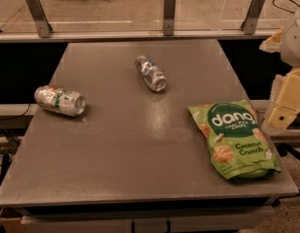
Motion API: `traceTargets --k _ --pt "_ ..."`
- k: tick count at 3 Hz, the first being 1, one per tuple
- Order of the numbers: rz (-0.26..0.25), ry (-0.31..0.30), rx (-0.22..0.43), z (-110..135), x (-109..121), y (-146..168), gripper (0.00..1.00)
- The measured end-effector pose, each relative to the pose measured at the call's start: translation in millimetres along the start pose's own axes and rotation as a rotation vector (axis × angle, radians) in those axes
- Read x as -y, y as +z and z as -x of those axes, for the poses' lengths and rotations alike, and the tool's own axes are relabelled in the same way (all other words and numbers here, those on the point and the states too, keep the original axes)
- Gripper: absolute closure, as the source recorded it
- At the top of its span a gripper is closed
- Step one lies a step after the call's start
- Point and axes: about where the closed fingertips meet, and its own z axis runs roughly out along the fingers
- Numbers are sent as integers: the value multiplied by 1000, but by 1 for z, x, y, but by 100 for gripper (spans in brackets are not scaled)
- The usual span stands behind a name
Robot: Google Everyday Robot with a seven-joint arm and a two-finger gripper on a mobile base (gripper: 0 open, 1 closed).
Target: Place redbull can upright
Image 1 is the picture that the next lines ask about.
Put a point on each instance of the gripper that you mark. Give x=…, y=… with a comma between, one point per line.
x=295, y=43

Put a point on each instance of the silver redbull can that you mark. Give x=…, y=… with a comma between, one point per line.
x=152, y=75

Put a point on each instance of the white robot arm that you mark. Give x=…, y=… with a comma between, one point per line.
x=290, y=54

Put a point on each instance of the silver green soda can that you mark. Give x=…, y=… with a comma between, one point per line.
x=59, y=100

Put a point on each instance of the green dang chips bag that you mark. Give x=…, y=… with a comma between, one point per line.
x=239, y=149

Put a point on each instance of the cardboard box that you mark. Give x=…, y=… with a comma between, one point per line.
x=10, y=219

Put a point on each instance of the metal guard rail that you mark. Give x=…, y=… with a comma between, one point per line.
x=33, y=37

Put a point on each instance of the right metal bracket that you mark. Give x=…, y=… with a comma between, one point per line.
x=250, y=23

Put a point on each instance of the metal bracket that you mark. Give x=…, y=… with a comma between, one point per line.
x=43, y=27
x=250, y=23
x=169, y=17

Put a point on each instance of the middle metal bracket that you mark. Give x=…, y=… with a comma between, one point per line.
x=169, y=17

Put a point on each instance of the left metal bracket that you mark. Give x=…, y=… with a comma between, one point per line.
x=43, y=27

